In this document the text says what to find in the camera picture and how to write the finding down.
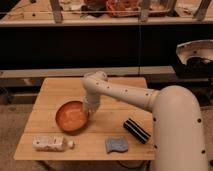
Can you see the wooden table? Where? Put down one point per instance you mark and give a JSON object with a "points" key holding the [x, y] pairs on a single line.
{"points": [[89, 144]]}

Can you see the black striped eraser block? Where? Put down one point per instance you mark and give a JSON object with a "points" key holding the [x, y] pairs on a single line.
{"points": [[137, 131]]}

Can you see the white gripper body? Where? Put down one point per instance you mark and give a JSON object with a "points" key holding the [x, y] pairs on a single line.
{"points": [[91, 103]]}

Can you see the white plastic bottle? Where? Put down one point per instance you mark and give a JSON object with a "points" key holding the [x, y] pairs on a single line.
{"points": [[52, 143]]}

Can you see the black and white machine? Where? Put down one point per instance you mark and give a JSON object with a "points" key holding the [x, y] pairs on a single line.
{"points": [[194, 59]]}

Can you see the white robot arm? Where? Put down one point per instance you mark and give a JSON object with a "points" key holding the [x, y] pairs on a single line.
{"points": [[178, 131]]}

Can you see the orange ceramic bowl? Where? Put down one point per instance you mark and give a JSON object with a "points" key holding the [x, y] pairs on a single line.
{"points": [[71, 117]]}

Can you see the blue sponge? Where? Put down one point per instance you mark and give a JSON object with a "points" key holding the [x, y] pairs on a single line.
{"points": [[119, 145]]}

